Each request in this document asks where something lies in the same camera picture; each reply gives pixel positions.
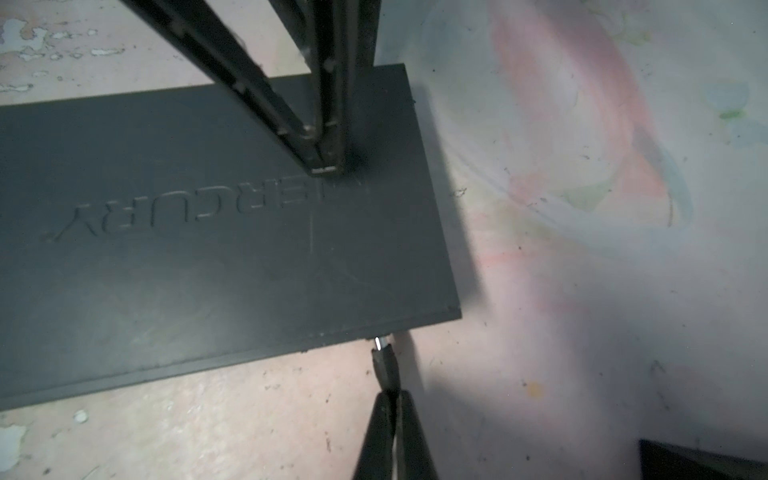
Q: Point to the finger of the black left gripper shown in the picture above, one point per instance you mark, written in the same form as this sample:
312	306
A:
194	29
337	40

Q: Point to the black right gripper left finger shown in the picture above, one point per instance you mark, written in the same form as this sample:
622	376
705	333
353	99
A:
376	458

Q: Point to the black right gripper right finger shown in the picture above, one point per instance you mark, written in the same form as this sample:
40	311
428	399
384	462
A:
413	459

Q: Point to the black ribbed network switch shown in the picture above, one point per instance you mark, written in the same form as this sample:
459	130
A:
663	461

